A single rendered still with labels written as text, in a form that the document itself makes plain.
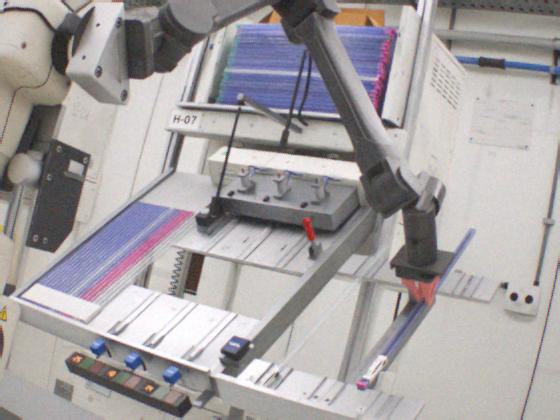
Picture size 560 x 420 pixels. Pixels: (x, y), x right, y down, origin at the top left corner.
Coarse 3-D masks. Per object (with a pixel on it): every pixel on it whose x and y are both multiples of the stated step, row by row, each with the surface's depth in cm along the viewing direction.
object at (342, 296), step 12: (384, 252) 167; (372, 264) 163; (360, 276) 160; (348, 288) 157; (336, 300) 154; (324, 312) 152; (312, 324) 149; (312, 336) 147; (300, 348) 144; (288, 360) 141
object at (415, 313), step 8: (472, 232) 159; (464, 240) 157; (456, 248) 155; (464, 248) 156; (456, 256) 152; (448, 272) 149; (440, 280) 146; (424, 304) 141; (416, 312) 139; (408, 320) 138; (400, 328) 136; (408, 328) 136; (400, 336) 134; (392, 344) 133; (384, 352) 131; (392, 352) 132; (368, 384) 126
